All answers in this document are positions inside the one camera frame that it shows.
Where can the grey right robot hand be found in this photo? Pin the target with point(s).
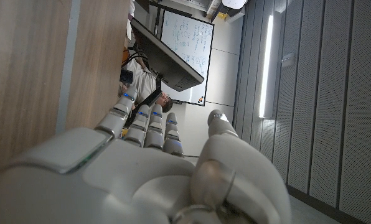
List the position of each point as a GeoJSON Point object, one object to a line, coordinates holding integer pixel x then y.
{"type": "Point", "coordinates": [126, 180]}

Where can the seated person in light shirt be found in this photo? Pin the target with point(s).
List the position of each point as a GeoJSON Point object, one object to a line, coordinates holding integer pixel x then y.
{"type": "Point", "coordinates": [142, 81]}

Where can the orange basketball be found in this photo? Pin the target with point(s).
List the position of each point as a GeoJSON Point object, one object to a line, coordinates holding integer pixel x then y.
{"type": "Point", "coordinates": [125, 56]}

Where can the black computer monitor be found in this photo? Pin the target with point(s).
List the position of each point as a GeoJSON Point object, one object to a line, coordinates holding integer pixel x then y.
{"type": "Point", "coordinates": [167, 62]}

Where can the whiteboard with blue writing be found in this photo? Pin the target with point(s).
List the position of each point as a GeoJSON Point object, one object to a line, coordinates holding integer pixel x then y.
{"type": "Point", "coordinates": [191, 40]}

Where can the long ceiling light strip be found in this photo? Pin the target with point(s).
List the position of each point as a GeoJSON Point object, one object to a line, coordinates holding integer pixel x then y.
{"type": "Point", "coordinates": [266, 68]}

